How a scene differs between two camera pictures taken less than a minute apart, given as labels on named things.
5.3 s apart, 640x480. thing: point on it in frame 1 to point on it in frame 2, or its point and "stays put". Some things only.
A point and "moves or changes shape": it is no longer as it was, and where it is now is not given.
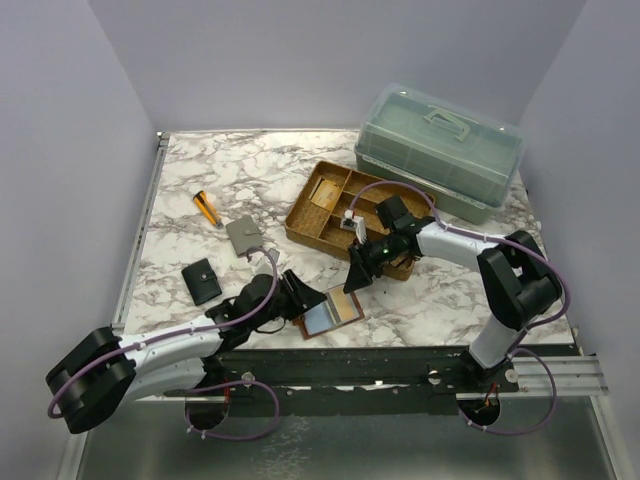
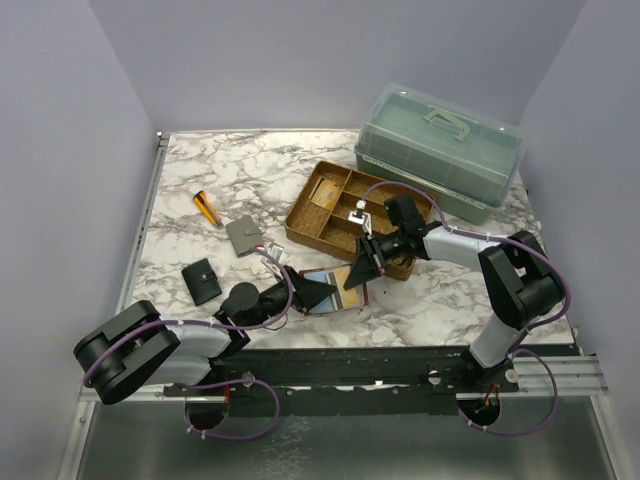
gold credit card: x=345 y=304 moves or changes shape
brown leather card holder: x=339 y=309 to x=339 y=299
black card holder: x=201 y=281 stays put
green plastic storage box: x=467 y=161 stays put
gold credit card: x=326 y=194 stays put
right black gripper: x=357 y=278 stays put
